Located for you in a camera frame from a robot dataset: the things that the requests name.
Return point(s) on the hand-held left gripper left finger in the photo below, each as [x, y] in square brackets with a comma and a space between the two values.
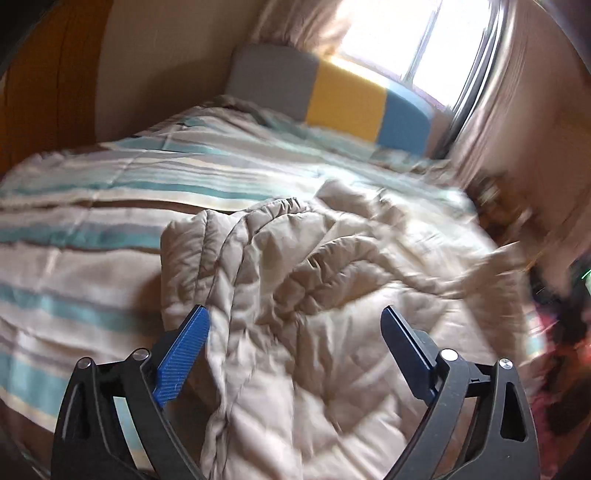
[182, 355]

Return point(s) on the beige patterned curtain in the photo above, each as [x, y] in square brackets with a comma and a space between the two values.
[300, 23]
[521, 115]

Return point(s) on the pink ruffled blanket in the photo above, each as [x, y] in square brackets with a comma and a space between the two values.
[568, 406]

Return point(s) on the grey yellow blue headboard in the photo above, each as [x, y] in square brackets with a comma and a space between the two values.
[346, 97]

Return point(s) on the wooden side table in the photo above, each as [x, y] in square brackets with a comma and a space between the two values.
[503, 198]

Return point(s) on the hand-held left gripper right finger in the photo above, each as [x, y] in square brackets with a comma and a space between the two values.
[408, 355]

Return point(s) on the striped bedspread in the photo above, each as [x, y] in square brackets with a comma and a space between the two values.
[92, 184]

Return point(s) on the window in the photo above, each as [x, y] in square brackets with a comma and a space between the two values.
[415, 37]

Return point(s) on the beige quilted puffer jacket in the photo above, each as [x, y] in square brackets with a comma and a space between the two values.
[300, 277]

